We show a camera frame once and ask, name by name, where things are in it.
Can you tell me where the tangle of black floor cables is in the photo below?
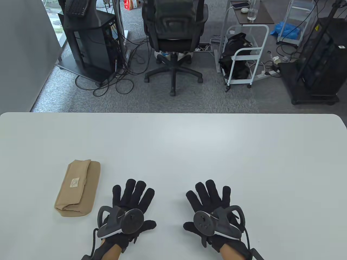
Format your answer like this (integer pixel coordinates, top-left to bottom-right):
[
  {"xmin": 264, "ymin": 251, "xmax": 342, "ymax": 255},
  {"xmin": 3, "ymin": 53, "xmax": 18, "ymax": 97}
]
[{"xmin": 75, "ymin": 35, "xmax": 152, "ymax": 97}]

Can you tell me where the black bag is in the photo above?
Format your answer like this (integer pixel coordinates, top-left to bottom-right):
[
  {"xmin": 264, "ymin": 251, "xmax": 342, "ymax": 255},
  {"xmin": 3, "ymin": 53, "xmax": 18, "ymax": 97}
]
[{"xmin": 219, "ymin": 32, "xmax": 256, "ymax": 80}]

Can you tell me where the black keyboard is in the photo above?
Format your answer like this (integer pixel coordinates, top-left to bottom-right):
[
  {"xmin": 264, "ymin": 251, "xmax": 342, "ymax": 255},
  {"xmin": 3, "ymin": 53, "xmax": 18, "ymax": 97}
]
[{"xmin": 64, "ymin": 0, "xmax": 91, "ymax": 19}]

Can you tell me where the black VR controller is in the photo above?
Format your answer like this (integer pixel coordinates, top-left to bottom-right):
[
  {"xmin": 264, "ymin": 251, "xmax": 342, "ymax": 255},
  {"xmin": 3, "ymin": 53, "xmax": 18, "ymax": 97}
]
[
  {"xmin": 97, "ymin": 205, "xmax": 144, "ymax": 239},
  {"xmin": 193, "ymin": 205, "xmax": 246, "ymax": 241}
]

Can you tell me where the white and blue plastic bag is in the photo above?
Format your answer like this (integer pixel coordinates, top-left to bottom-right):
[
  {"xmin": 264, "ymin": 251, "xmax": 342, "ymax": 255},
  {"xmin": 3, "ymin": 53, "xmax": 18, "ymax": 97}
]
[{"xmin": 155, "ymin": 50, "xmax": 193, "ymax": 63}]

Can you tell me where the person's left hand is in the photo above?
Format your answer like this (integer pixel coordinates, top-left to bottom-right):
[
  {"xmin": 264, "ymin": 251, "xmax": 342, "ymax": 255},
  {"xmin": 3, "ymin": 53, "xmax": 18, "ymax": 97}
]
[{"xmin": 98, "ymin": 179, "xmax": 157, "ymax": 254}]

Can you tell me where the white rolling cart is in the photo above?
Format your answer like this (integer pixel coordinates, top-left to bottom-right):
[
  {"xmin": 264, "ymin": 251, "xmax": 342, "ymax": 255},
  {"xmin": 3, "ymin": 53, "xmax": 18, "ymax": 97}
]
[{"xmin": 277, "ymin": 0, "xmax": 317, "ymax": 46}]

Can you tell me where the person's left forearm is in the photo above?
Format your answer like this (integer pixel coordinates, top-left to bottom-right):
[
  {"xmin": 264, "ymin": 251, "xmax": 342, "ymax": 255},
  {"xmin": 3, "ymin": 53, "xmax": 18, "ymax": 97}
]
[{"xmin": 100, "ymin": 240, "xmax": 121, "ymax": 260}]

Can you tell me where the glass window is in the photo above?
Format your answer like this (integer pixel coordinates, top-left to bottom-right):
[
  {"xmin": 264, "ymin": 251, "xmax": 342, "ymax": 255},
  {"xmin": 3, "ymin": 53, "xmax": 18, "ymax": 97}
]
[{"xmin": 41, "ymin": 0, "xmax": 68, "ymax": 48}]

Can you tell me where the black office chair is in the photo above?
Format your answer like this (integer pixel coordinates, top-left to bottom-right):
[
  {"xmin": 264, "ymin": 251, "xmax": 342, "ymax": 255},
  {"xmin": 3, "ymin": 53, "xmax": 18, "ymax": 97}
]
[{"xmin": 142, "ymin": 0, "xmax": 209, "ymax": 97}]

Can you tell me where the clear water bottle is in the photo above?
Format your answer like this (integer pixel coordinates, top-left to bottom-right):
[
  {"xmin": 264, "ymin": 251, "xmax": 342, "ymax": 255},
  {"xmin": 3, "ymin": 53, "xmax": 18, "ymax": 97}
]
[{"xmin": 247, "ymin": 0, "xmax": 260, "ymax": 21}]

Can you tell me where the brown side table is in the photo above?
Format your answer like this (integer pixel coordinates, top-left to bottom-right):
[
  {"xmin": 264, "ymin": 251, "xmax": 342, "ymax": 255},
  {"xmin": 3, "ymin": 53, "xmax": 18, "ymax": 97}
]
[{"xmin": 216, "ymin": 0, "xmax": 275, "ymax": 73}]

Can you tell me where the beige fabric pencil pouch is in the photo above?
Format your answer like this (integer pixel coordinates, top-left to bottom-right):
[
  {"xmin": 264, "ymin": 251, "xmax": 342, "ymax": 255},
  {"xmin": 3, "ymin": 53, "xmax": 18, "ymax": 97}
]
[{"xmin": 54, "ymin": 160, "xmax": 101, "ymax": 217}]

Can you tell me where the person's right hand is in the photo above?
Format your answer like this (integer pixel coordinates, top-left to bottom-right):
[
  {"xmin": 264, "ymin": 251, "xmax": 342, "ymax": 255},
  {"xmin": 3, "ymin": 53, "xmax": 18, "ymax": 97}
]
[{"xmin": 183, "ymin": 179, "xmax": 249, "ymax": 254}]

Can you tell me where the white metal trolley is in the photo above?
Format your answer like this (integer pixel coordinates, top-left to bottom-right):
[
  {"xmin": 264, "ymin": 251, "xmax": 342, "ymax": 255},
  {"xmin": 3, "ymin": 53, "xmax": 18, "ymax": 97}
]
[{"xmin": 224, "ymin": 24, "xmax": 270, "ymax": 92}]

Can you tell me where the black computer cart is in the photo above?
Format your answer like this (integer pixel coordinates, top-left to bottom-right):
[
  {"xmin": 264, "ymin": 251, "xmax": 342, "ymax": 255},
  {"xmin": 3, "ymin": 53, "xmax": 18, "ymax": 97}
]
[{"xmin": 56, "ymin": 0, "xmax": 126, "ymax": 87}]

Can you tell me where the black sensor cable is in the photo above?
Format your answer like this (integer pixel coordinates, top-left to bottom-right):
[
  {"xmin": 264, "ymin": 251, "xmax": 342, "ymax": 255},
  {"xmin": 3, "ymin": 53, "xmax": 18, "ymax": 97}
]
[
  {"xmin": 91, "ymin": 228, "xmax": 99, "ymax": 256},
  {"xmin": 241, "ymin": 225, "xmax": 251, "ymax": 251}
]

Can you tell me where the black equipment rack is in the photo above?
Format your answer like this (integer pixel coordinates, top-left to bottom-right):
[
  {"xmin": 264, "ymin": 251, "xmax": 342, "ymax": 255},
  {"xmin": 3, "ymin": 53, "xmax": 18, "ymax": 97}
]
[{"xmin": 279, "ymin": 0, "xmax": 347, "ymax": 105}]

